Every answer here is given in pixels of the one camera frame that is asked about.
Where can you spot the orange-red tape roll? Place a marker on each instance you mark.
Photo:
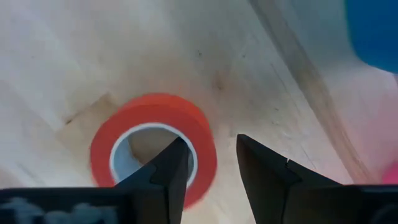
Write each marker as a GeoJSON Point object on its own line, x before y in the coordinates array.
{"type": "Point", "coordinates": [205, 140]}

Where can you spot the pink translucent plastic bin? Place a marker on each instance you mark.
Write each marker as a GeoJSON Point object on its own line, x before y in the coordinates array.
{"type": "Point", "coordinates": [373, 124]}

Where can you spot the pink tape roll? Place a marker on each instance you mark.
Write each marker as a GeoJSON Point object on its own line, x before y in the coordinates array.
{"type": "Point", "coordinates": [391, 174]}

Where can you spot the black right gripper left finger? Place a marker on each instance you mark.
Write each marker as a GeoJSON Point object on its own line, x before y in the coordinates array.
{"type": "Point", "coordinates": [171, 193]}

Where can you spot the teal blue plastic bin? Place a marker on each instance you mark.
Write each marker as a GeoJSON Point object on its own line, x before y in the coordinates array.
{"type": "Point", "coordinates": [376, 31]}

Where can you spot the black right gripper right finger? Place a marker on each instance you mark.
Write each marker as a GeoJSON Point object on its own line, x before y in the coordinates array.
{"type": "Point", "coordinates": [264, 186]}

